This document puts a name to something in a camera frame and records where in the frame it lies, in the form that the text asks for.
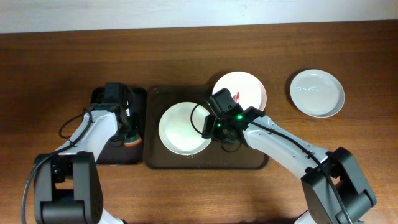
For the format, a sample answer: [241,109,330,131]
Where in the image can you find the green orange sponge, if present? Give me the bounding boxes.
[124,135,142,147]

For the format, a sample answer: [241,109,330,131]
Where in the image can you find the pinkish white plate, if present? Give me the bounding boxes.
[212,72,267,111]

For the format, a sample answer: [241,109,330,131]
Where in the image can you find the cream plate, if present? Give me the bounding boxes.
[158,102,211,156]

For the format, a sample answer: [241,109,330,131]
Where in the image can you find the pale green plate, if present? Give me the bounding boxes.
[289,69,345,118]

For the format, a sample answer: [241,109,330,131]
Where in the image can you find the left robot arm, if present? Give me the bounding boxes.
[27,83,147,223]

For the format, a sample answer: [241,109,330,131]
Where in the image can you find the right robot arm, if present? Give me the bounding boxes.
[201,88,377,224]

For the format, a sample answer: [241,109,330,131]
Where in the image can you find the small black tray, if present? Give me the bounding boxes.
[96,86,147,165]

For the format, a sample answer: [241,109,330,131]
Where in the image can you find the large brown tray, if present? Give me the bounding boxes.
[142,85,269,170]

